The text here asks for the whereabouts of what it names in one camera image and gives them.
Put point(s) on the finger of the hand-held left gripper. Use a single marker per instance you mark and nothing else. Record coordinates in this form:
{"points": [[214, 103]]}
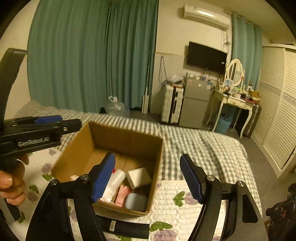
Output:
{"points": [[69, 126], [48, 119]]}

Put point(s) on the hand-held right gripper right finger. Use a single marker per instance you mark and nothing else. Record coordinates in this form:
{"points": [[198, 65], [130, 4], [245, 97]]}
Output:
{"points": [[192, 182]]}

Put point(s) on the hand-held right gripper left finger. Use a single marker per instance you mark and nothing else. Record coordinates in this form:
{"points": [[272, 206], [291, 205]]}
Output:
{"points": [[104, 182]]}

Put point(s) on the large white bottle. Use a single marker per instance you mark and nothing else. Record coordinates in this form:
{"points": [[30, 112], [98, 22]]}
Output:
{"points": [[118, 178]]}

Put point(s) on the pink box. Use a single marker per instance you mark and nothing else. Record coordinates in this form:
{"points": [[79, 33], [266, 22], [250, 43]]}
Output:
{"points": [[122, 197]]}

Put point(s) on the white cube box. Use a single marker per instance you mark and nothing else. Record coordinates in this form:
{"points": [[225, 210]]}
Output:
{"points": [[138, 177]]}

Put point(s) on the blue-grey case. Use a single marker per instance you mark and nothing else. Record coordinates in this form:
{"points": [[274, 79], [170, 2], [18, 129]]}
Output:
{"points": [[136, 202]]}

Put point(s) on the dark brown object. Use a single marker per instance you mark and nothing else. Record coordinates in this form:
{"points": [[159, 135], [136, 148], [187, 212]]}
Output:
{"points": [[142, 190]]}

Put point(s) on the brown cardboard box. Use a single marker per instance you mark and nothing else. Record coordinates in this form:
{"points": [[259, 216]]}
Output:
{"points": [[129, 141]]}

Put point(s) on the person's left hand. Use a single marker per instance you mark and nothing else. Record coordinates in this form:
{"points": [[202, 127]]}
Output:
{"points": [[13, 185]]}

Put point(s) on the white floral quilt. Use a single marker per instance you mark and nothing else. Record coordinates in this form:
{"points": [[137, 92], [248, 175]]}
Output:
{"points": [[166, 197]]}

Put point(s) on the grey checked bedsheet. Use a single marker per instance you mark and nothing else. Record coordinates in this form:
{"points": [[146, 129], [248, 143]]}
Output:
{"points": [[196, 143]]}

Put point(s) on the clear water jug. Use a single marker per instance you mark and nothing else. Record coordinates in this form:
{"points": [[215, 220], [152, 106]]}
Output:
{"points": [[118, 109]]}

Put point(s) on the long black box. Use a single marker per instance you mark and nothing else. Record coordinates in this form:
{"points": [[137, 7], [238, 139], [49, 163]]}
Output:
{"points": [[129, 228]]}

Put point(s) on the blue basket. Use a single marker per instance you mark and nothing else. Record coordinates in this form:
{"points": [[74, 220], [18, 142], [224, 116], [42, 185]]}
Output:
{"points": [[224, 124]]}

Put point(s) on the wide teal curtain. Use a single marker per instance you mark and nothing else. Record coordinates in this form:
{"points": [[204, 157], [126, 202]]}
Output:
{"points": [[81, 58]]}

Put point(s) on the grey fridge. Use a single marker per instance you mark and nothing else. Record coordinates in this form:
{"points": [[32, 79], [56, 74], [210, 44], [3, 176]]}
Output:
{"points": [[195, 104]]}

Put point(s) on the white suitcase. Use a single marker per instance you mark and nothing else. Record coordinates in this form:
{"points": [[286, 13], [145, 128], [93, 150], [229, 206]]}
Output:
{"points": [[172, 104]]}

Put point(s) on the dark suitcase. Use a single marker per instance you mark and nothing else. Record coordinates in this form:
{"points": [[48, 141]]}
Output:
{"points": [[253, 122]]}

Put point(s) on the white dressing table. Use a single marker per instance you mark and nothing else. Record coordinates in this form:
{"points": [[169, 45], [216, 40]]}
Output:
{"points": [[233, 100]]}

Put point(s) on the dark patterned cloth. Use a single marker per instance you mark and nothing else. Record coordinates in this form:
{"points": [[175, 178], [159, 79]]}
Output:
{"points": [[282, 215]]}

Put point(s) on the clear plastic bag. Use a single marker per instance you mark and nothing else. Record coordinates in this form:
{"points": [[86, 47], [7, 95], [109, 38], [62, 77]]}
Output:
{"points": [[174, 79]]}

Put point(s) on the white louvred wardrobe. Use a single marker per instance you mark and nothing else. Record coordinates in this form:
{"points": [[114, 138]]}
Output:
{"points": [[277, 104]]}

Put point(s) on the white oval mirror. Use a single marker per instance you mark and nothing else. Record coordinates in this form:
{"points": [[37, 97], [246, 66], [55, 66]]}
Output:
{"points": [[235, 71]]}

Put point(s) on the narrow teal curtain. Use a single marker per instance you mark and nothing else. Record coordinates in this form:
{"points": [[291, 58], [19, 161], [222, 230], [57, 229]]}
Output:
{"points": [[245, 46]]}

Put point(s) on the white air conditioner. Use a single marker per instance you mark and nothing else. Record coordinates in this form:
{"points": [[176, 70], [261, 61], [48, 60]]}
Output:
{"points": [[205, 16]]}

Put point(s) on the black wall television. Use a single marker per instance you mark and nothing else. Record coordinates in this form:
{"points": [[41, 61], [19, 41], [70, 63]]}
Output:
{"points": [[205, 58]]}

